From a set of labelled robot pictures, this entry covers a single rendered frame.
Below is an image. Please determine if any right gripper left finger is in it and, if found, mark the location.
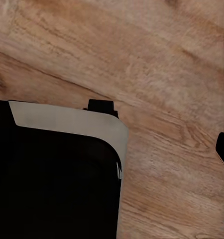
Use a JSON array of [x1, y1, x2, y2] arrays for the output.
[[0, 132, 18, 180]]

